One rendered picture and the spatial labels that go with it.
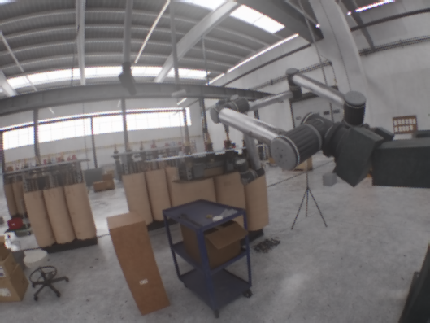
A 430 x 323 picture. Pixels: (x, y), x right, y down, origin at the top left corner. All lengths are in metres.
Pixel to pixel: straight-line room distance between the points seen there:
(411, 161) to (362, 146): 0.29
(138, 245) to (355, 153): 1.59
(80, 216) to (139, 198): 1.12
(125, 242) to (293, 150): 1.32
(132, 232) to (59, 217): 2.22
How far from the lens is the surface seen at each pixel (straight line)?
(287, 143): 1.00
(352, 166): 1.10
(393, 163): 1.11
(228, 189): 2.25
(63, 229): 3.64
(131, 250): 1.60
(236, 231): 1.41
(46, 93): 10.66
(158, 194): 3.58
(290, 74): 2.22
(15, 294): 2.93
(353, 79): 6.60
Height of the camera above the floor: 1.39
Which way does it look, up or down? 4 degrees down
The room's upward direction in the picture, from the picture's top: 8 degrees counter-clockwise
